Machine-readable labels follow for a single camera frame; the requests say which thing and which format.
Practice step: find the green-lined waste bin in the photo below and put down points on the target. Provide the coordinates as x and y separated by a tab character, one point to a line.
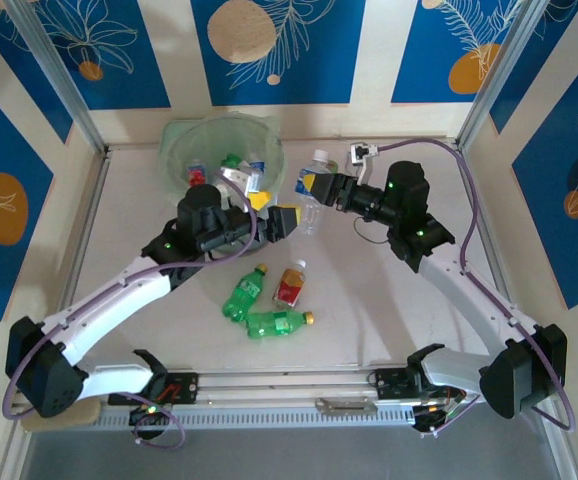
279	145

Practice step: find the aluminium table side rail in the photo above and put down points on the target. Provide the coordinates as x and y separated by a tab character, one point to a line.
89	215
488	240

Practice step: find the metal latch plate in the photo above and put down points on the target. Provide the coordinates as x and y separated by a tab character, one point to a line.
346	406

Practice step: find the beige cork pad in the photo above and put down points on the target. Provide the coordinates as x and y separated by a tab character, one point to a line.
69	420

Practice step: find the blue red white label bottle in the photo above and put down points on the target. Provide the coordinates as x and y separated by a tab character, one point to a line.
257	166

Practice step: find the crushed green plastic bottle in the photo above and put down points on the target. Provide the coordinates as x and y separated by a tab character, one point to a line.
230	161

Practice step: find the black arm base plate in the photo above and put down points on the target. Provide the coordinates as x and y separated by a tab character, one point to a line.
184	387
389	382

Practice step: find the black controller board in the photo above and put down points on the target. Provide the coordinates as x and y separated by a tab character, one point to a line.
434	415
149	415

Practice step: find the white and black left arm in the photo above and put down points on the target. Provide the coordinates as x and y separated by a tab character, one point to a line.
109	305

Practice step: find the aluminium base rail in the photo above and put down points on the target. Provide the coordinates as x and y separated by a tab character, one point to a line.
279	385

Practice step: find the aluminium frame post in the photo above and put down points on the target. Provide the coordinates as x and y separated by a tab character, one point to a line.
499	75
60	75

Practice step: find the green bottle yellow cap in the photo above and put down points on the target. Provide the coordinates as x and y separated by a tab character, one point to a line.
274	324
241	295

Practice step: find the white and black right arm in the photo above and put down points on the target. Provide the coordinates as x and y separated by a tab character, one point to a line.
469	295

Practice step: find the blue label bottle white cap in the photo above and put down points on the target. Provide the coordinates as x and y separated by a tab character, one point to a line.
311	215

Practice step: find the red yellow label bottle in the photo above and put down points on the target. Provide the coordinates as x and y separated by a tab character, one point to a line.
289	287

